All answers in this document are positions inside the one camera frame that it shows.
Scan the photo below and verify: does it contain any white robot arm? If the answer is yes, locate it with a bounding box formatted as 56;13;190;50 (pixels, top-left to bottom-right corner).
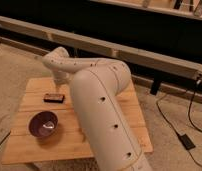
42;47;153;171

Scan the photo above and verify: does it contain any wooden table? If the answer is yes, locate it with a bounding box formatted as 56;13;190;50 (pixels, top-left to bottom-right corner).
1;76;154;171

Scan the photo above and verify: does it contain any purple bowl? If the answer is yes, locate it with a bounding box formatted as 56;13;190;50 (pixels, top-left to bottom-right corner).
28;111;58;138

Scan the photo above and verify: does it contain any black power adapter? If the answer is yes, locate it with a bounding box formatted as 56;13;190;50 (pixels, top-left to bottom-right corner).
179;134;195;150

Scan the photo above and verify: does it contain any black cable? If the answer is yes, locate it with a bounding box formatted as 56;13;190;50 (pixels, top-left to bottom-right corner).
156;78;202;168

